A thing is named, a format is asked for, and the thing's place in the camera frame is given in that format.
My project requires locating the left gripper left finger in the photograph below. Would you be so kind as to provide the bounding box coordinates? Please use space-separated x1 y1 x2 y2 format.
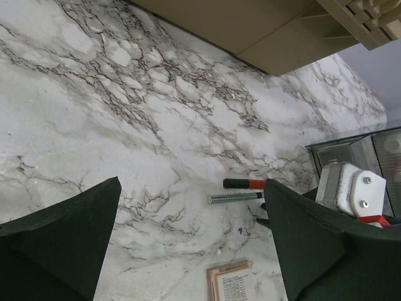
1 177 122 300

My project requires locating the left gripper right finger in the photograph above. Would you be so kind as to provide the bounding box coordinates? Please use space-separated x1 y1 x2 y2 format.
264 179 400 300

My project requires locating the clear acrylic makeup organizer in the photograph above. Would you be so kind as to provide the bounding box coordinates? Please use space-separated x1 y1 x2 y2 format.
306 126 400 218

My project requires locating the red lip gloss tube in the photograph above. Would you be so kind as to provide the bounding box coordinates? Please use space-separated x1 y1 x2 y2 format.
223 178 266 189

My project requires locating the houndstooth patterned eyeliner pen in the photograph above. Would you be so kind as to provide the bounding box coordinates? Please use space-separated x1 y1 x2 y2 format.
207 192 264 204

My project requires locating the tan plastic toolbox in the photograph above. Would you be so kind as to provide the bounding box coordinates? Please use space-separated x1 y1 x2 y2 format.
138 0 400 76

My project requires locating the labelled compact box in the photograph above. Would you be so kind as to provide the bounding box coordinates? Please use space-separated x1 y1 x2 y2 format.
206 260 256 301

